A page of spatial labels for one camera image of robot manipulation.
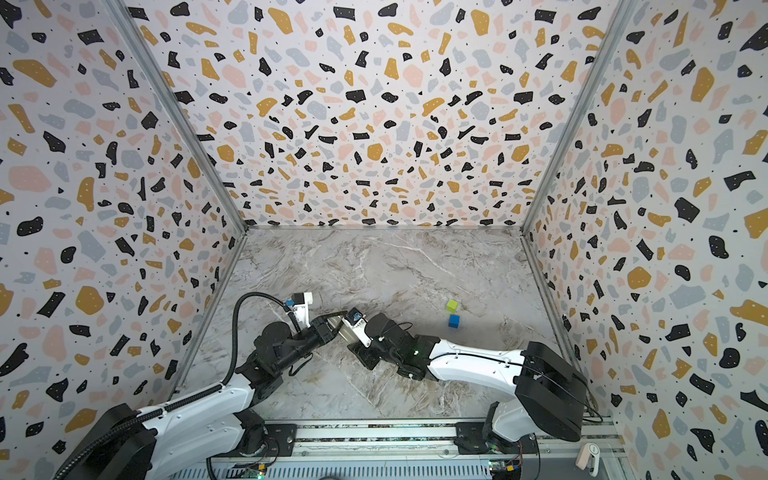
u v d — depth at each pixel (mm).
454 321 961
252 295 693
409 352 602
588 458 705
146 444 412
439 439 762
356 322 677
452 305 978
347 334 763
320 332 698
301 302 731
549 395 423
